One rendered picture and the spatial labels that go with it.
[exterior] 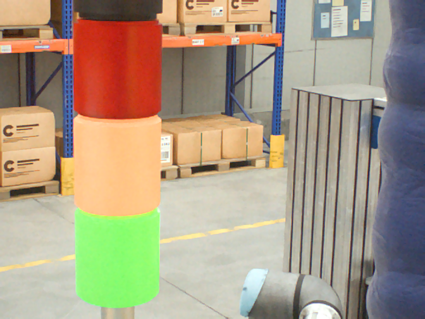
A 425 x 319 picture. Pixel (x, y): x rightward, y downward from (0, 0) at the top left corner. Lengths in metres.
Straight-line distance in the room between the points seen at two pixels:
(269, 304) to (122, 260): 1.52
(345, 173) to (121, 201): 1.81
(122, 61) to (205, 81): 10.83
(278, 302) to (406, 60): 0.81
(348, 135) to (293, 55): 9.88
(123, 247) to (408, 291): 0.98
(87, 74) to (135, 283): 0.12
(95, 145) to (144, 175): 0.03
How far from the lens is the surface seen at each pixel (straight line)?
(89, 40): 0.47
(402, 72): 1.37
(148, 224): 0.49
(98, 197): 0.48
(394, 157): 1.41
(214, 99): 11.41
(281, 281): 2.00
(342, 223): 2.31
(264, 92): 11.88
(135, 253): 0.49
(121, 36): 0.47
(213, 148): 9.96
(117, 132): 0.47
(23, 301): 6.30
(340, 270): 2.35
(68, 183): 8.97
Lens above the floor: 2.35
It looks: 13 degrees down
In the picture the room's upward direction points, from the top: 1 degrees clockwise
